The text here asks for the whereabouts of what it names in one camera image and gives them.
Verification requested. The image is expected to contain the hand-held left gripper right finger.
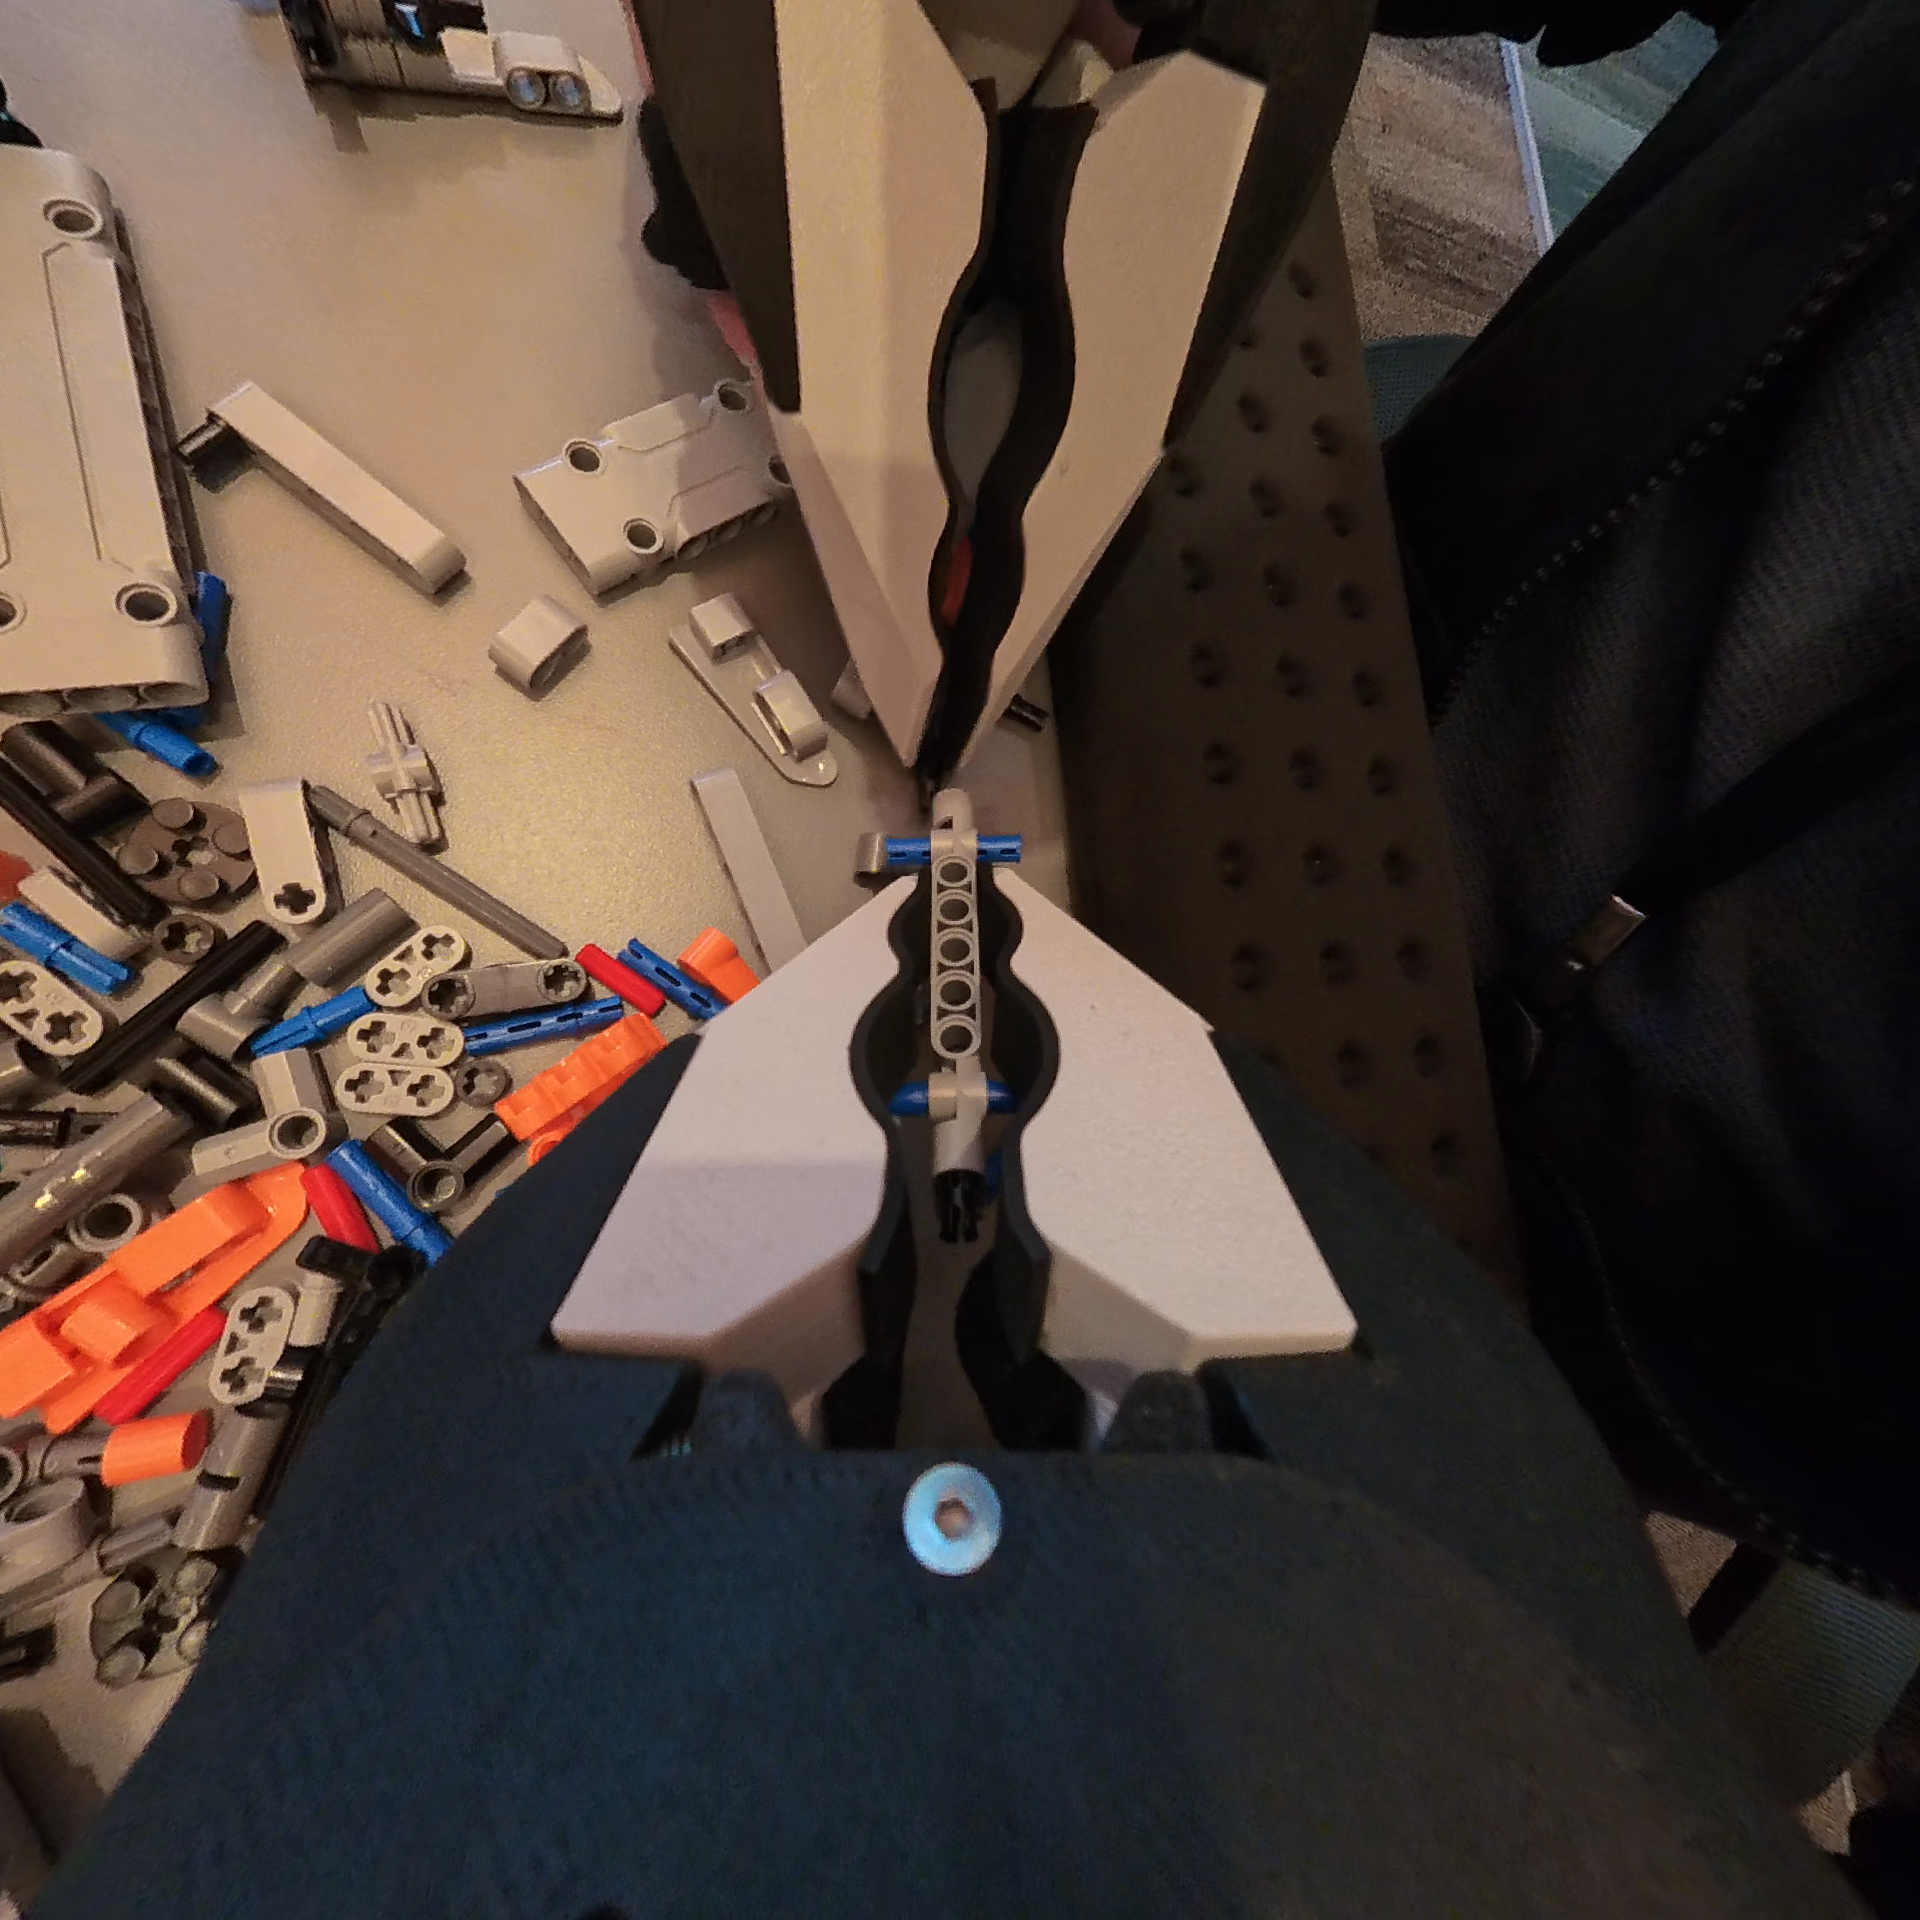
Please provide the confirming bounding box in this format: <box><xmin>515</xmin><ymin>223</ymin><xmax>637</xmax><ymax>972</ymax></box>
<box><xmin>988</xmin><ymin>871</ymin><xmax>1355</xmax><ymax>1434</ymax></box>

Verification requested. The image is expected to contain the pile of small building pieces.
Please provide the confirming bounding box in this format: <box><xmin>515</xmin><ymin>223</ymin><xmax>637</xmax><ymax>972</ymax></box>
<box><xmin>0</xmin><ymin>376</ymin><xmax>874</xmax><ymax>1683</ymax></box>

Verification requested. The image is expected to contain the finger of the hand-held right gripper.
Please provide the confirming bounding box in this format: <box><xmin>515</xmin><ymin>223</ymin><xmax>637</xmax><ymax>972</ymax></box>
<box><xmin>776</xmin><ymin>0</ymin><xmax>995</xmax><ymax>771</ymax></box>
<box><xmin>939</xmin><ymin>46</ymin><xmax>1271</xmax><ymax>778</ymax></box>

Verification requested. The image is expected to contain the black perforated mat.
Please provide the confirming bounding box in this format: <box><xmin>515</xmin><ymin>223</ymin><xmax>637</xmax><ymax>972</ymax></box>
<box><xmin>1051</xmin><ymin>182</ymin><xmax>1517</xmax><ymax>1263</ymax></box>

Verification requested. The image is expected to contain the orange and grey wing assembly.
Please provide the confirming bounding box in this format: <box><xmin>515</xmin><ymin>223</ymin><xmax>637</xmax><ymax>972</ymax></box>
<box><xmin>279</xmin><ymin>0</ymin><xmax>627</xmax><ymax>121</ymax></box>

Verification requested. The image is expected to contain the wide light grey panel piece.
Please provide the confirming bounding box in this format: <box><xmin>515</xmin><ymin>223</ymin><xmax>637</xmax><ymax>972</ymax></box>
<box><xmin>0</xmin><ymin>152</ymin><xmax>218</xmax><ymax>723</ymax></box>

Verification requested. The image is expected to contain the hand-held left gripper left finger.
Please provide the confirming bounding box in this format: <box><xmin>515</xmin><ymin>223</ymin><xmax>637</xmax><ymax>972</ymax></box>
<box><xmin>555</xmin><ymin>888</ymin><xmax>921</xmax><ymax>1434</ymax></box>

